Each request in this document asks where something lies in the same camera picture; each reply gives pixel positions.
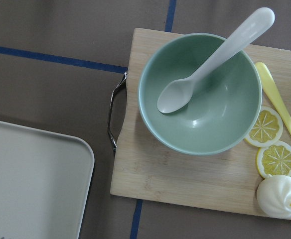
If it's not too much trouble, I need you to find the beige rabbit tray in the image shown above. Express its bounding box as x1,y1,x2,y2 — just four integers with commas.
0,121,95,239

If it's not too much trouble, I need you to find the white plastic spoon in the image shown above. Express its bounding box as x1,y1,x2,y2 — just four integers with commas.
157,7,275,114

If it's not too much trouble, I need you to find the green bowl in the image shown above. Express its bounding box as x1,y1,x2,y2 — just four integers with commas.
138,33,262,155

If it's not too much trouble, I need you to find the upper lemon slice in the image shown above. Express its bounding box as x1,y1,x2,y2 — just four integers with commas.
245,106,283,148

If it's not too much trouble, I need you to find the lemon slice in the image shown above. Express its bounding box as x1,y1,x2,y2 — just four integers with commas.
245,106,283,148
256,141,291,179

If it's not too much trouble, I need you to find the lower lemon slice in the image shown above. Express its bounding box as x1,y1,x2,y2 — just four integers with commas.
256,141,291,179

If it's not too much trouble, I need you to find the yellow plastic knife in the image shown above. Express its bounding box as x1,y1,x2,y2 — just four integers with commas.
255,62,291,135

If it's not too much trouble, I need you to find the white steamed bun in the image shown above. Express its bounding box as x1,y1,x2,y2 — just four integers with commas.
256,175,291,219

